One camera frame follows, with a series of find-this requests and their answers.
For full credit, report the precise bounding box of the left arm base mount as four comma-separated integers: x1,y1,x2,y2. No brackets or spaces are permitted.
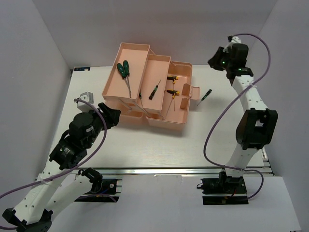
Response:
75,168,122,203

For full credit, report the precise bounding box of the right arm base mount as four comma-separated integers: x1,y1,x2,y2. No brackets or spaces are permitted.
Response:
197,177,249,205

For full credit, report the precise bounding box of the left blue label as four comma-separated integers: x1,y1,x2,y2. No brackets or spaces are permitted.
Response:
74,67,90,72

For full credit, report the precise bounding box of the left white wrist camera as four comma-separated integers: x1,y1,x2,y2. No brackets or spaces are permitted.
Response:
76,91,94,113

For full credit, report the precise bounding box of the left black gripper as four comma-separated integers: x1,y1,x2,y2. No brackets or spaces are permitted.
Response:
84,102,121,148

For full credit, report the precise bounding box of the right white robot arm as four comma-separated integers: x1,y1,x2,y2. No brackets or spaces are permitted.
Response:
208,42,278,193

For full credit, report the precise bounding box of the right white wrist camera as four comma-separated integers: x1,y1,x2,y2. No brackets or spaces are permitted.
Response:
224,36,241,53

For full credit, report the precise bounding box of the small green precision screwdriver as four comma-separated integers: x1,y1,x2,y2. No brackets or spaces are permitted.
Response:
197,89,212,106
148,81,161,100

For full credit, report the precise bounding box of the green screwdriver long shaft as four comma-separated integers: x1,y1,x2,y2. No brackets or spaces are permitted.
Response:
123,60,131,98

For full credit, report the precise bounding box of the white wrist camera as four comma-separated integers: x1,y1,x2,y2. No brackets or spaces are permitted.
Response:
224,36,241,53
76,91,94,113

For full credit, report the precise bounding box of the green screwdriver short shaft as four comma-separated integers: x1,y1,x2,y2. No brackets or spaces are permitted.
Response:
116,63,131,98

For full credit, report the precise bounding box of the pink plastic toolbox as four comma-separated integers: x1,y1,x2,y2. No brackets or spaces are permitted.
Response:
102,43,200,131

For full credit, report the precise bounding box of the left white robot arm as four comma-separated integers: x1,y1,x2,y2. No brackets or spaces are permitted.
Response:
2,100,121,232

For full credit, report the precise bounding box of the aluminium front rail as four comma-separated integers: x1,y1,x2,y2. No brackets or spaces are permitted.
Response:
72,166,273,176

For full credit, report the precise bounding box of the yellow black T-handle key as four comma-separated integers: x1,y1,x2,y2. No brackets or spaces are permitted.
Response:
166,90,179,115
167,75,179,112

